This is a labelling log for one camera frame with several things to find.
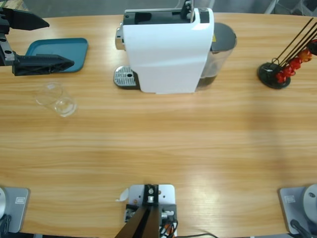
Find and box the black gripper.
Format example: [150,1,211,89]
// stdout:
[0,7,75,76]

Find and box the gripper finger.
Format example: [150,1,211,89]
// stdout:
[308,39,317,57]

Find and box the clear glass cup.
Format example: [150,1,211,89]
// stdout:
[35,81,78,118]

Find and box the white capsule coffee machine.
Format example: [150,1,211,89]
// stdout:
[113,0,238,95]

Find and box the orange foil coffee capsule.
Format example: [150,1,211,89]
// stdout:
[299,49,313,62]

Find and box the red foil coffee capsule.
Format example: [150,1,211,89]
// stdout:
[275,72,288,84]
[282,66,296,78]
[289,58,302,70]

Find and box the teal plastic tray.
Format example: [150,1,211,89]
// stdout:
[24,37,89,73]

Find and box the wooden pallet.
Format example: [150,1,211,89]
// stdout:
[0,0,34,19]

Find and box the black capsule holder stand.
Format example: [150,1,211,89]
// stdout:
[257,17,317,90]

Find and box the white tape strip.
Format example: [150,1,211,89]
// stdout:
[114,187,130,203]

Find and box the white metal frame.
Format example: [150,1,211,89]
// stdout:
[264,0,282,14]

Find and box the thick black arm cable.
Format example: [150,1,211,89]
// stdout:
[0,214,12,234]
[289,219,314,238]

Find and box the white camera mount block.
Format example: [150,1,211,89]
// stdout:
[123,183,178,238]

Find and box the dark camera post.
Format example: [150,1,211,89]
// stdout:
[115,183,159,238]

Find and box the thin black cable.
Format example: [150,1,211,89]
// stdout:
[177,232,220,238]

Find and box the black and orange cable bundle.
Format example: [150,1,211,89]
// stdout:
[158,218,179,238]

